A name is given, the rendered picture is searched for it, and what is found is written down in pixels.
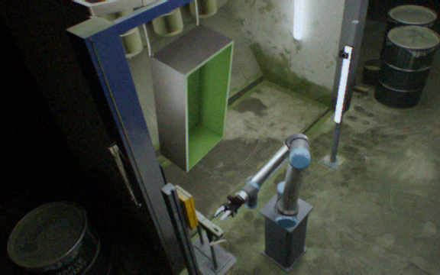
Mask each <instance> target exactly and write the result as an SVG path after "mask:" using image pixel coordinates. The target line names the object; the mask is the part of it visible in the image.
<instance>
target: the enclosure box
mask: <svg viewBox="0 0 440 275"><path fill-rule="evenodd" d="M233 48H234V40H233V39H231V38H230V37H227V36H225V35H224V34H221V33H219V32H217V31H215V30H213V29H211V28H210V27H206V26H203V25H201V24H200V25H198V26H196V27H194V28H193V29H191V30H190V31H188V32H186V33H185V34H183V35H182V36H180V37H178V38H177V39H176V40H174V41H172V42H171V43H169V44H168V45H166V46H165V47H162V48H161V49H159V50H158V51H157V52H155V53H153V56H152V54H151V55H150V67H151V73H152V80H153V88H154V101H155V109H156V116H157V128H158V135H159V142H160V154H161V155H163V156H164V157H165V158H167V159H168V160H170V161H171V162H173V163H174V164H176V165H177V166H178V167H180V168H181V169H183V170H184V171H185V172H186V173H187V172H188V171H189V170H190V169H191V168H192V167H193V166H194V165H195V164H196V163H197V162H198V161H199V160H200V159H201V158H202V157H204V156H205V155H206V154H207V153H208V152H209V151H210V150H211V149H212V148H213V147H214V146H215V145H216V144H217V143H218V142H219V141H220V140H221V139H222V138H223V137H224V133H225V120H226V112H227V105H228V91H229V83H230V76H231V63H232V55H233Z"/></svg>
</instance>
